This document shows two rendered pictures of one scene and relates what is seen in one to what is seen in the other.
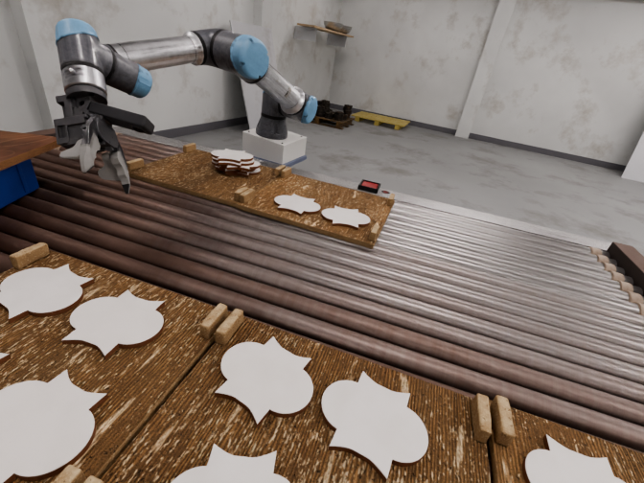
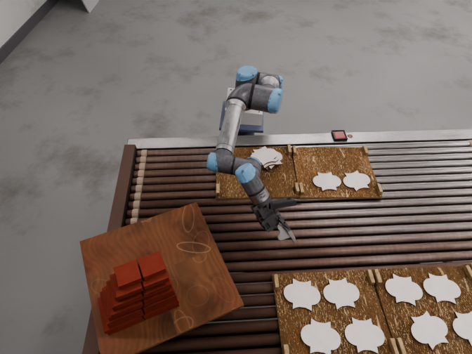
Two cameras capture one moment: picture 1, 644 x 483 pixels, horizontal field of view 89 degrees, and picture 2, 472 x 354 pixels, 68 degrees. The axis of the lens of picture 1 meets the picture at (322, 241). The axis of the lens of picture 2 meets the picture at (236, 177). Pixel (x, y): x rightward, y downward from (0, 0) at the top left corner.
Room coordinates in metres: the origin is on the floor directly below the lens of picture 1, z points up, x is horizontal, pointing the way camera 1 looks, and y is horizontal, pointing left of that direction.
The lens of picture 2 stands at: (-0.04, 0.89, 2.29)
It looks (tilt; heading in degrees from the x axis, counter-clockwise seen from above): 49 degrees down; 342
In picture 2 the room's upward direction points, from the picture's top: 2 degrees clockwise
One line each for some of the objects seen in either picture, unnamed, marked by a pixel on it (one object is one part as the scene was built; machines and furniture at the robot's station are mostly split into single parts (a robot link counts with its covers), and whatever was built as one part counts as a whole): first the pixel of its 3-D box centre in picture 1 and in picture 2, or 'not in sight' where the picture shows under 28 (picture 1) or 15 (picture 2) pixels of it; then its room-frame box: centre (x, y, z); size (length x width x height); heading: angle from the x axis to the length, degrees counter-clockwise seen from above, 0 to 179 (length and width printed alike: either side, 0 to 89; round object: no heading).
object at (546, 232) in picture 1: (324, 185); (308, 142); (1.25, 0.02, 0.89); 2.08 x 0.08 x 0.06; 77
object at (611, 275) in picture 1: (306, 201); (317, 168); (1.03, 0.07, 0.90); 1.95 x 0.05 x 0.05; 77
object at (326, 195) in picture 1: (322, 203); (333, 171); (0.97, 0.02, 0.93); 0.41 x 0.35 x 0.02; 74
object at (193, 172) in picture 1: (212, 173); (255, 171); (1.08, 0.42, 0.93); 0.41 x 0.35 x 0.02; 76
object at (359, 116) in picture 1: (380, 120); not in sight; (8.41, -0.95, 0.06); 1.31 x 0.90 x 0.12; 69
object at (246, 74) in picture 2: (276, 98); (246, 79); (1.59, 0.30, 1.13); 0.13 x 0.12 x 0.14; 63
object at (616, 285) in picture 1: (301, 206); (319, 175); (0.99, 0.09, 0.90); 1.95 x 0.05 x 0.05; 77
